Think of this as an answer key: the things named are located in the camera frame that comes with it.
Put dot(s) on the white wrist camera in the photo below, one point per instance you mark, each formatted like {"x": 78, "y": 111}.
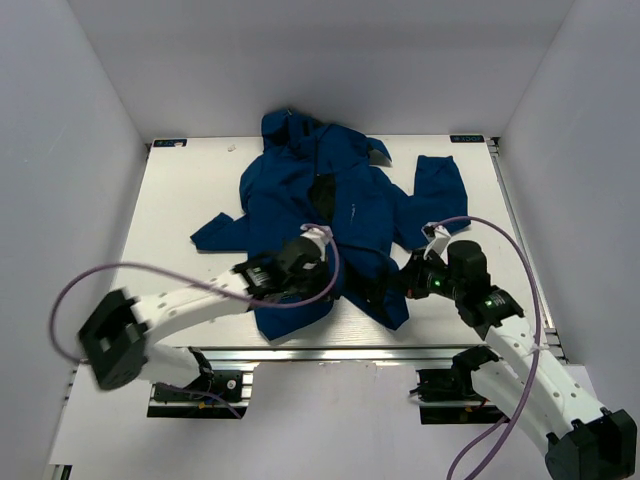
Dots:
{"x": 320, "y": 235}
{"x": 438, "y": 238}

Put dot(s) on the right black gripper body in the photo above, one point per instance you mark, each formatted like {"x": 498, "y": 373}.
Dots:
{"x": 428, "y": 276}

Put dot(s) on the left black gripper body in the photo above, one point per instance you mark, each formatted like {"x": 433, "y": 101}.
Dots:
{"x": 313, "y": 282}

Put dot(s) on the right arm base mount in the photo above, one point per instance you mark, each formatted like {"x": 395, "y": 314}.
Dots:
{"x": 446, "y": 396}

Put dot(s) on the blue table label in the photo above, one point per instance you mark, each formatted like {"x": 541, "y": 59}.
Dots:
{"x": 169, "y": 143}
{"x": 466, "y": 138}

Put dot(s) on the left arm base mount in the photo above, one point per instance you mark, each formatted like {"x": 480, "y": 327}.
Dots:
{"x": 224, "y": 397}

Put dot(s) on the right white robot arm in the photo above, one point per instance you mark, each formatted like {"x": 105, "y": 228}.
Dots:
{"x": 576, "y": 434}

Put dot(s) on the left blue table label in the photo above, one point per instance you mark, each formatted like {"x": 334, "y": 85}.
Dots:
{"x": 169, "y": 143}

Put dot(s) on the blue zip jacket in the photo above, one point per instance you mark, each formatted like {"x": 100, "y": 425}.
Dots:
{"x": 312, "y": 172}

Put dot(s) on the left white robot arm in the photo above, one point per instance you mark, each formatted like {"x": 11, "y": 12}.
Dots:
{"x": 123, "y": 339}

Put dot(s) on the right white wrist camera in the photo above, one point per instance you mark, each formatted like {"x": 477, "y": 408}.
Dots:
{"x": 438, "y": 238}

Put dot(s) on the right blue table label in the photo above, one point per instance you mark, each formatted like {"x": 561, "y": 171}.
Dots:
{"x": 466, "y": 138}

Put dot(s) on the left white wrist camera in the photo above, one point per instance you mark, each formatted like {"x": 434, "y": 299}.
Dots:
{"x": 320, "y": 235}

